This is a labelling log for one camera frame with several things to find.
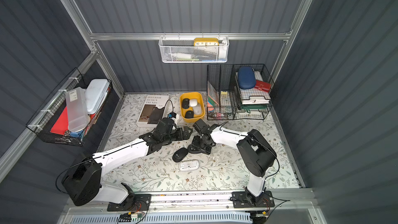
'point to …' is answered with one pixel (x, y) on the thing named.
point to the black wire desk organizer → (238, 92)
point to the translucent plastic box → (77, 116)
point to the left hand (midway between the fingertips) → (188, 132)
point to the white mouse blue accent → (193, 102)
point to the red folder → (61, 125)
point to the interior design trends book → (151, 101)
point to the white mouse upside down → (189, 165)
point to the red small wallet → (263, 86)
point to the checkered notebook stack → (253, 96)
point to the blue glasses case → (246, 78)
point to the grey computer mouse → (197, 110)
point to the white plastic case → (95, 92)
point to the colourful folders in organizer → (212, 98)
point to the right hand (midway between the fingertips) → (197, 147)
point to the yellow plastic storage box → (199, 97)
